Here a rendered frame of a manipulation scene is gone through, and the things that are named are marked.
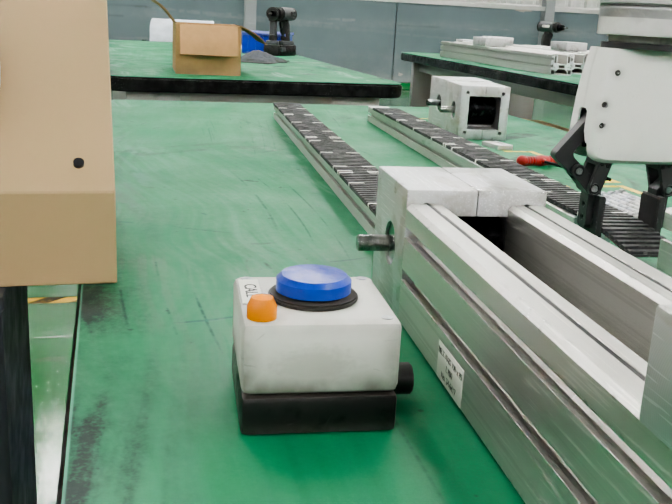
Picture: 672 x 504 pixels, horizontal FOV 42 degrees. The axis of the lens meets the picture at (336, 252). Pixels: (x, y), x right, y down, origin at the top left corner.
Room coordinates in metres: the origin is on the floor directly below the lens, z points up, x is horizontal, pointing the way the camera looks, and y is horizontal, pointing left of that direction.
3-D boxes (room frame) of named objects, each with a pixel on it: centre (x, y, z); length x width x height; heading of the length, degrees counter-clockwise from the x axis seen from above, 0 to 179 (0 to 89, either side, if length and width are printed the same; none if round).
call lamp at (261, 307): (0.40, 0.03, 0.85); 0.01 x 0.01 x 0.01
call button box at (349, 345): (0.44, 0.00, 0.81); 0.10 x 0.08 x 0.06; 101
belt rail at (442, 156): (1.28, -0.16, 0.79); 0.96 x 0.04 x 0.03; 11
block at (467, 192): (0.62, -0.07, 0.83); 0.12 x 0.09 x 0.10; 101
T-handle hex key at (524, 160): (1.23, -0.33, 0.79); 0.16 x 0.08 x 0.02; 26
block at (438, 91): (1.72, -0.22, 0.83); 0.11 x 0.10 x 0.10; 103
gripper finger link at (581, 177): (0.77, -0.22, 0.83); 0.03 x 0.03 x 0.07; 11
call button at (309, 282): (0.44, 0.01, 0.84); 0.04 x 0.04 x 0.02
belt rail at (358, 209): (1.25, 0.03, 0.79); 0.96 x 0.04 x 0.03; 11
